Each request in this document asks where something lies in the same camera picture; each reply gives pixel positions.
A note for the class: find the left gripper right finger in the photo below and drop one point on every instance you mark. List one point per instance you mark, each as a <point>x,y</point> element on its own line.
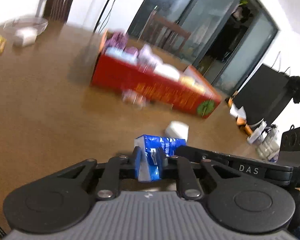
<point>180,169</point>

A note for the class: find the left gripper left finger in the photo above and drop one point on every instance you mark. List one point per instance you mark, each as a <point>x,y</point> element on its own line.
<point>110,174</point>

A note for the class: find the blue tissue pack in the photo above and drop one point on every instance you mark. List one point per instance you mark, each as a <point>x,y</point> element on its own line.
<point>151,161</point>

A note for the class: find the yellow plush toy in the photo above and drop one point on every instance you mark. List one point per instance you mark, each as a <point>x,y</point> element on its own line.
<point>192,84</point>

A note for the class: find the white foam cylinder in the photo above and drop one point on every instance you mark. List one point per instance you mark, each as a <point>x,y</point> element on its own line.
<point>167,71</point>

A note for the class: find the blue plush toy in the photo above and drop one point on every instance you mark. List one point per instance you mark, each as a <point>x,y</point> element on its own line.
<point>121,55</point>

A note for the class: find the purple satin bow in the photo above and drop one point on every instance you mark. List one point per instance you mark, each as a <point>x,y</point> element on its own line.
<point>117,39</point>

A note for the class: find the glass jar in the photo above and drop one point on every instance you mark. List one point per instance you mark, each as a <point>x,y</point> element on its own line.
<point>269,146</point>

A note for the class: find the orange white item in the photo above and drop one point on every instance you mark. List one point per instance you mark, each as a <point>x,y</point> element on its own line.
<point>239,114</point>

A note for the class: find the black monitor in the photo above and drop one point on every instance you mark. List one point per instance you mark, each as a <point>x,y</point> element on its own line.
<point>264,96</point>

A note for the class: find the black cloth on monitor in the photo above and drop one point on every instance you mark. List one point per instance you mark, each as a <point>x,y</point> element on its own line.
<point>294,85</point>

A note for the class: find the red cardboard box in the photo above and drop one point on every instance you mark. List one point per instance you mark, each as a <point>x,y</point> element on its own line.
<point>121,76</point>

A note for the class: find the wooden chair by window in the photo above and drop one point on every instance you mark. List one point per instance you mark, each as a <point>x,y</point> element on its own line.
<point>164,34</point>

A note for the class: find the white charger with cable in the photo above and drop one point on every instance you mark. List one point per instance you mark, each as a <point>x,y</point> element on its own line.
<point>25,30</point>

